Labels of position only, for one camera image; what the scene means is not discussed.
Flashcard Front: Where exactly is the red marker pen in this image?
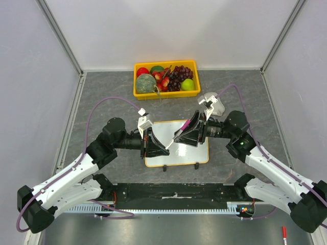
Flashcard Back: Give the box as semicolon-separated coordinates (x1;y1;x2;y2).
282;226;287;245

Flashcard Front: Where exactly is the slotted cable duct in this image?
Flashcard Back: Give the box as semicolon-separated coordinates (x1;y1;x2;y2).
65;203;240;215

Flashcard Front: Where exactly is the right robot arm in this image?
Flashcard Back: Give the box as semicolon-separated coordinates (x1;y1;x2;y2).
173;111;326;233

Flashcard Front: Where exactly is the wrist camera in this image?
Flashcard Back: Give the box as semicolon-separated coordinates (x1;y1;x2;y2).
137;108;153;138
197;92;224;120

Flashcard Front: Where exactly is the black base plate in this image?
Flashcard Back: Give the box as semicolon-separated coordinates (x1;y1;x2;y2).
95;183;253;210

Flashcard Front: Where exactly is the red yellow cherry bunch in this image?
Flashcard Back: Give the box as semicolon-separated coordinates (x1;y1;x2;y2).
152;67;171;92

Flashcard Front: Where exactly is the white marker with magenta cap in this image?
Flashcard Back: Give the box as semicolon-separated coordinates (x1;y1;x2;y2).
165;119;191;150

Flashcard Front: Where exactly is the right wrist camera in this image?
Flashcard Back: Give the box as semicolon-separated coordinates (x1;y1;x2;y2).
197;92;224;120

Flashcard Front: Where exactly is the green pear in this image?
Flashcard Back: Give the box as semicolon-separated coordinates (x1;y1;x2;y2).
180;79;195;91

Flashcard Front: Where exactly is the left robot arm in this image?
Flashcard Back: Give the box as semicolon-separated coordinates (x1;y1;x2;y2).
16;116;170;234

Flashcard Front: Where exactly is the yellow plastic bin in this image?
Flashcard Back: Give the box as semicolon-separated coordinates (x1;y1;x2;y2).
133;60;201;100

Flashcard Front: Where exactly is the red apple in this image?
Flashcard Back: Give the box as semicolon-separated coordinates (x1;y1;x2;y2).
136;67;149;78

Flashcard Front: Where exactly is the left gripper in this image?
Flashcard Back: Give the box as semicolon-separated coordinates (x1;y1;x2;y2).
114;127;169;159

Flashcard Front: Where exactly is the dark purple grape bunch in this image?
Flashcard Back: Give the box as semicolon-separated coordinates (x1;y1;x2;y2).
168;65;194;92

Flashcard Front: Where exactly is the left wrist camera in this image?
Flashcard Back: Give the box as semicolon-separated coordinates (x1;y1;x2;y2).
137;108;153;138

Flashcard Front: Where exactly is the green netted melon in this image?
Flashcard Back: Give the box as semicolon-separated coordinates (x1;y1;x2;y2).
135;73;156;94

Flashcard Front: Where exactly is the yellow framed whiteboard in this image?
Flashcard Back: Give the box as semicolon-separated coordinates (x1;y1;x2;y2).
145;119;209;167

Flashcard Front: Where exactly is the green orange mango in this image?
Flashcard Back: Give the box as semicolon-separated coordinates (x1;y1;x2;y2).
150;65;165;75

